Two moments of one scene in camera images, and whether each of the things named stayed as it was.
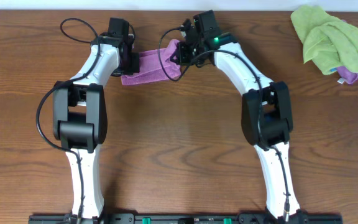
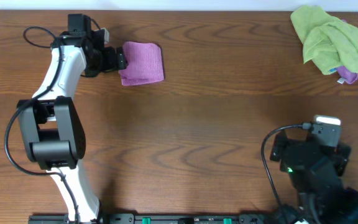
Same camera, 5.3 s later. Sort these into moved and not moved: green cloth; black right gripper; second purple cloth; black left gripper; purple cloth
Moved: black right gripper; black left gripper; purple cloth
Not moved: second purple cloth; green cloth
